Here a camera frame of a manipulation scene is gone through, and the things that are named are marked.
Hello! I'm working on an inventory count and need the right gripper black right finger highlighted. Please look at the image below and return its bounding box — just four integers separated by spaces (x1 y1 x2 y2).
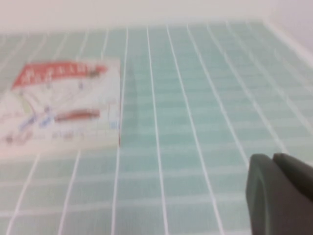
273 153 313 197

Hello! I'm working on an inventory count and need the green checked tablecloth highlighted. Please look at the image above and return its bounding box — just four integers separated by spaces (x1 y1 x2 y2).
0 21 313 235

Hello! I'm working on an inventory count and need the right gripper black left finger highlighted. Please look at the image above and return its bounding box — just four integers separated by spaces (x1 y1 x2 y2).
245 153 313 235

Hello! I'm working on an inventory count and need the book with map cover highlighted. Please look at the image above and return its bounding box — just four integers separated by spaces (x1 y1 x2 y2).
0 58 122 158

